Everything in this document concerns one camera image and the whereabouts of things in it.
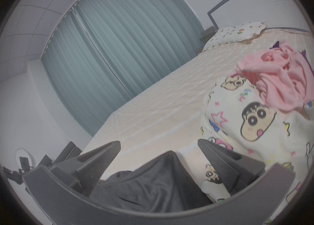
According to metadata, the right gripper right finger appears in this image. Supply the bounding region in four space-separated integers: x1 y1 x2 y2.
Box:
197 139 266 198

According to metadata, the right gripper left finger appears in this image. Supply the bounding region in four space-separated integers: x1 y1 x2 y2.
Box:
51 141 121 197

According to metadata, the black T-shirt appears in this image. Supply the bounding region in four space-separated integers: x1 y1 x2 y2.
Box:
89 151 214 213

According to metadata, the bed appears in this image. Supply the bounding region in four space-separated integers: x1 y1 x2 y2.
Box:
82 0 314 205

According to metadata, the black chest of drawers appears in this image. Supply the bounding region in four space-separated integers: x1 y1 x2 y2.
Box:
37 141 82 170

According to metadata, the white printed pyjama top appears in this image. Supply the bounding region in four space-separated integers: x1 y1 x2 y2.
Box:
200 74 314 203

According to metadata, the blue-green curtain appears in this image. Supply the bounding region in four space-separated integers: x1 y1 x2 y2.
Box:
74 0 205 102
40 10 133 137

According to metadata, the pink garment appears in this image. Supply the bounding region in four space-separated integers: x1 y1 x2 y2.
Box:
236 42 314 113

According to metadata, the purple garment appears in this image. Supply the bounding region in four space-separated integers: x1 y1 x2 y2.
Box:
270 40 314 72

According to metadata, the white printed pillow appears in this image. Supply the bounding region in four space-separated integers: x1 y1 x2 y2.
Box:
202 21 266 52

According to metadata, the grey bedside table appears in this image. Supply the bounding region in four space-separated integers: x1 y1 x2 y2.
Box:
196 26 217 55

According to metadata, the white ring light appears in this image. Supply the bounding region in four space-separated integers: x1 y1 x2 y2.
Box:
14 147 37 170

